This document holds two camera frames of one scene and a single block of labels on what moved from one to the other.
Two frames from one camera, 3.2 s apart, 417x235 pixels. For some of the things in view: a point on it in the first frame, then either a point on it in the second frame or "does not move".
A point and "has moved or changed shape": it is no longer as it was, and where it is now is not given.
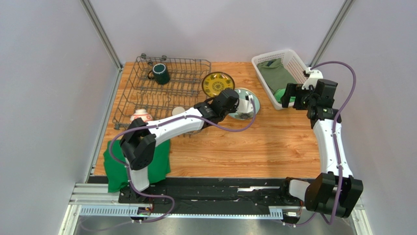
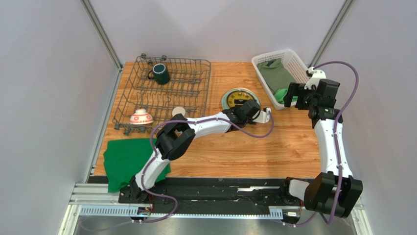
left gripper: [234, 108] → [250, 121]
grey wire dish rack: [165, 87] does not move
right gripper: [289, 96] does not move
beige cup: [177, 110] does not move
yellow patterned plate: [214, 83] has moved or changed shape
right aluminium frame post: [346, 7] does not move
